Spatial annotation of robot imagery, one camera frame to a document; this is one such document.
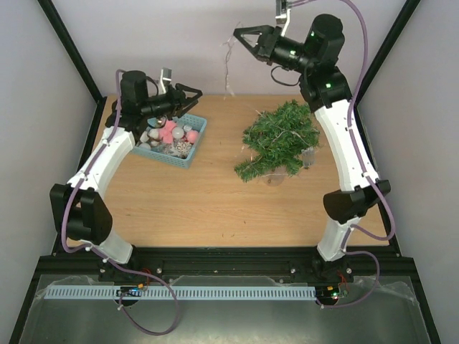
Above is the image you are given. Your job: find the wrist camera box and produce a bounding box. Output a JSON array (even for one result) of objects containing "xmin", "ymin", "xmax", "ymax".
[
  {"xmin": 275, "ymin": 0, "xmax": 291, "ymax": 37},
  {"xmin": 159, "ymin": 67, "xmax": 172, "ymax": 94}
]

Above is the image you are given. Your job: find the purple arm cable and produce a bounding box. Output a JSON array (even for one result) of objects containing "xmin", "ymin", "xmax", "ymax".
[
  {"xmin": 293, "ymin": 0, "xmax": 397, "ymax": 310},
  {"xmin": 61, "ymin": 70, "xmax": 179, "ymax": 336}
]

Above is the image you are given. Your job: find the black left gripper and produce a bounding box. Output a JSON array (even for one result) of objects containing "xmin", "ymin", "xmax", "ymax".
[{"xmin": 141, "ymin": 83, "xmax": 204, "ymax": 120}]

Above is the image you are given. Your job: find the small green christmas tree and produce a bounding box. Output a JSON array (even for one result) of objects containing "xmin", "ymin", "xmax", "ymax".
[{"xmin": 234, "ymin": 100, "xmax": 320, "ymax": 183}]

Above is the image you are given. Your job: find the pink pompom ornament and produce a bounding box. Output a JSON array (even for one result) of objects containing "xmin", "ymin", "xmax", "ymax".
[{"xmin": 186, "ymin": 130, "xmax": 199, "ymax": 144}]

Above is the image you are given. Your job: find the pink felt bow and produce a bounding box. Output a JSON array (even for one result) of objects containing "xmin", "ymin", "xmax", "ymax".
[{"xmin": 158, "ymin": 120, "xmax": 177, "ymax": 144}]

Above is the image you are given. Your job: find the black frame post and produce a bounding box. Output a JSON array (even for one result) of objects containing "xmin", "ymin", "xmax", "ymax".
[
  {"xmin": 351, "ymin": 0, "xmax": 422, "ymax": 103},
  {"xmin": 37, "ymin": 0, "xmax": 105, "ymax": 103}
]

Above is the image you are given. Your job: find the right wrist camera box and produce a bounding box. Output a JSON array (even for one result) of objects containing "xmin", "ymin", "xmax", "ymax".
[{"xmin": 275, "ymin": 0, "xmax": 291, "ymax": 37}]

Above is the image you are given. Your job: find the light blue perforated basket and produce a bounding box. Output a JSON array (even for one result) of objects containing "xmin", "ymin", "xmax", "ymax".
[{"xmin": 133, "ymin": 114, "xmax": 207, "ymax": 168}]

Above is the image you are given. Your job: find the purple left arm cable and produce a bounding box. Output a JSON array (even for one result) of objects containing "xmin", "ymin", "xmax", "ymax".
[{"xmin": 61, "ymin": 70, "xmax": 179, "ymax": 336}]

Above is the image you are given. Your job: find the light blue slotted cable duct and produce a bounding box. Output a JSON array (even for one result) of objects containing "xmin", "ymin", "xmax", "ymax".
[{"xmin": 44, "ymin": 285, "xmax": 316, "ymax": 301}]

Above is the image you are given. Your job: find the gold jingle bell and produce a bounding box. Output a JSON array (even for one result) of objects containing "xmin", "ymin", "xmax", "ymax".
[{"xmin": 155, "ymin": 118, "xmax": 166, "ymax": 128}]

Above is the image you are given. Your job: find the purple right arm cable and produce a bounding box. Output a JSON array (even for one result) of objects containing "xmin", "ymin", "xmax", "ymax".
[{"xmin": 293, "ymin": 0, "xmax": 397, "ymax": 310}]

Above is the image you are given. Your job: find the white snowflake red ornament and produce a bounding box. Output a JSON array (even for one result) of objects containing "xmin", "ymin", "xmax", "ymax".
[{"xmin": 174, "ymin": 140, "xmax": 193, "ymax": 159}]

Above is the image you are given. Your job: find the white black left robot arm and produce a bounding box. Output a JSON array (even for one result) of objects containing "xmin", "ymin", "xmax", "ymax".
[{"xmin": 49, "ymin": 68, "xmax": 202, "ymax": 264}]

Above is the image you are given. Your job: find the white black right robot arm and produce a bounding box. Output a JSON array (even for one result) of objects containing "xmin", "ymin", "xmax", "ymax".
[{"xmin": 233, "ymin": 14, "xmax": 391, "ymax": 281}]

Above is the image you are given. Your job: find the round wooden tree base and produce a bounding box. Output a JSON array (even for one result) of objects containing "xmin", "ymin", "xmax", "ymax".
[{"xmin": 262, "ymin": 173, "xmax": 286, "ymax": 187}]

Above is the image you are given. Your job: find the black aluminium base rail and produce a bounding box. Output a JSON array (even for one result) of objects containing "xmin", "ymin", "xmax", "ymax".
[{"xmin": 33, "ymin": 247, "xmax": 420, "ymax": 286}]

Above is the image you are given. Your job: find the white cotton boll ornament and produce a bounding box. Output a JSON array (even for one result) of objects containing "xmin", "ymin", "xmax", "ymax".
[{"xmin": 138, "ymin": 128, "xmax": 161, "ymax": 148}]

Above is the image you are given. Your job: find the clear battery box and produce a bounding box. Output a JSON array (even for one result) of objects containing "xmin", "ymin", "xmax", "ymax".
[{"xmin": 301, "ymin": 147, "xmax": 316, "ymax": 169}]

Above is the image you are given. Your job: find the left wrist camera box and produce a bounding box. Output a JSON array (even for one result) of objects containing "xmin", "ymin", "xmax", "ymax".
[{"xmin": 159, "ymin": 67, "xmax": 172, "ymax": 94}]

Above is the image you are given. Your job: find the white glossy ball ornament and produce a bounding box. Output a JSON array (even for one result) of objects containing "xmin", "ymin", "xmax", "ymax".
[{"xmin": 171, "ymin": 127, "xmax": 185, "ymax": 140}]

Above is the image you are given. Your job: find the black right frame post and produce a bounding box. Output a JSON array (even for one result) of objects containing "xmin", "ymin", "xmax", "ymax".
[{"xmin": 351, "ymin": 0, "xmax": 422, "ymax": 103}]

